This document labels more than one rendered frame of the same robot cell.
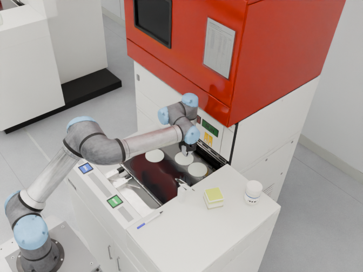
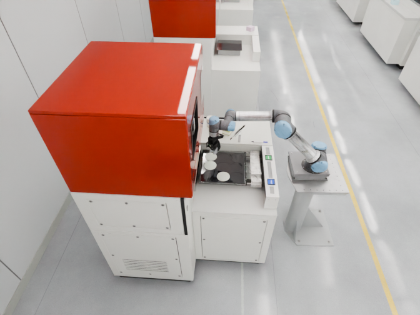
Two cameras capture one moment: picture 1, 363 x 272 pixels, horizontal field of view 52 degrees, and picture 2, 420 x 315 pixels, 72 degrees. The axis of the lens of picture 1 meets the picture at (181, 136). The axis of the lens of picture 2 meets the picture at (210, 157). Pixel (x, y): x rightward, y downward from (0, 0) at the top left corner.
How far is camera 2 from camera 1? 2.80 m
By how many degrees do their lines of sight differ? 84
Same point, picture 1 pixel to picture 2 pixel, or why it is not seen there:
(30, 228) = (319, 144)
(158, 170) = (230, 167)
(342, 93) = (37, 169)
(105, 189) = (268, 166)
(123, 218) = (269, 149)
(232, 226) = not seen: hidden behind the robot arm
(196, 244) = (249, 126)
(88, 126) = (283, 117)
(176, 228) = (251, 134)
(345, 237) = not seen: hidden behind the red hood
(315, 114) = (44, 202)
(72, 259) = (299, 158)
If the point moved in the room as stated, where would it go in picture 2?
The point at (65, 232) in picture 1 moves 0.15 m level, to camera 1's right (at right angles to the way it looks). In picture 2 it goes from (297, 169) to (281, 160)
